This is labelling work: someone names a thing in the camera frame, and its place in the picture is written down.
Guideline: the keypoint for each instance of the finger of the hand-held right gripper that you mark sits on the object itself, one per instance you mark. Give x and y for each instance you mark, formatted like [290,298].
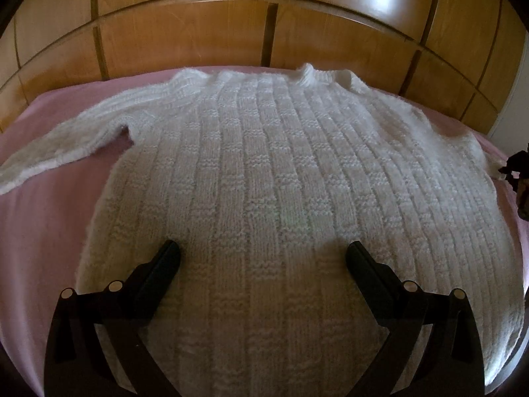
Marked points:
[509,167]

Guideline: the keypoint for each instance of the white knitted sweater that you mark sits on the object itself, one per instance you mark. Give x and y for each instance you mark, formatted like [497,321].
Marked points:
[264,198]

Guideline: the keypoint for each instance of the pink bed sheet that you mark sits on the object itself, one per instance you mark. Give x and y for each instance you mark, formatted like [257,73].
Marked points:
[41,223]

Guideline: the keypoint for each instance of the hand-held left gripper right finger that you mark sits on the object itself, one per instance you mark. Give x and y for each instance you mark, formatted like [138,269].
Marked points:
[358,258]

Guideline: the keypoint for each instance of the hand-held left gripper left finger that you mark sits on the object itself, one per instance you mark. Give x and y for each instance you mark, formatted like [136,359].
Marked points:
[166,258]

